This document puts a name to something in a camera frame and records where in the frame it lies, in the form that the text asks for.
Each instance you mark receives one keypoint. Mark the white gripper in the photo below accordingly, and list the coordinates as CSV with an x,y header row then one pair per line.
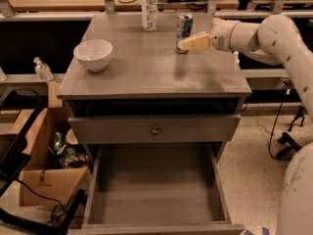
x,y
221,35

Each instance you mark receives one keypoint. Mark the silver blue redbull can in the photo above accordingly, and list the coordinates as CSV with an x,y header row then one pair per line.
x,y
183,29

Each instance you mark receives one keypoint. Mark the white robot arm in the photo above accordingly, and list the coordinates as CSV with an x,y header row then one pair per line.
x,y
276,40

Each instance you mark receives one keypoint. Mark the grey top drawer with knob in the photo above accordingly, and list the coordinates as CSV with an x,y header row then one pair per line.
x,y
129,130

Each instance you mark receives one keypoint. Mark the grey wooden drawer cabinet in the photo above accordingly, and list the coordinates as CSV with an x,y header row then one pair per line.
x,y
148,78

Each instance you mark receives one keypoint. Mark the open grey middle drawer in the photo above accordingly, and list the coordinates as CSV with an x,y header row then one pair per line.
x,y
156,189

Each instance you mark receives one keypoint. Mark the small white pump bottle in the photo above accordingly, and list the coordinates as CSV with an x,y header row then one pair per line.
x,y
237,60

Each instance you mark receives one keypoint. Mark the clear plastic water bottle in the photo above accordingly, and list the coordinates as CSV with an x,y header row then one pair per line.
x,y
149,14

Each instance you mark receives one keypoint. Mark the white ceramic bowl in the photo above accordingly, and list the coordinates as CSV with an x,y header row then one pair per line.
x,y
94,55

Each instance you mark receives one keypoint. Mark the clear pump sanitizer bottle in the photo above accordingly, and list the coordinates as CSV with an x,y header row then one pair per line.
x,y
42,70

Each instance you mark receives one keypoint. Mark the open cardboard box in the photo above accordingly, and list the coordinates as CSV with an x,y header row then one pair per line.
x,y
43,181

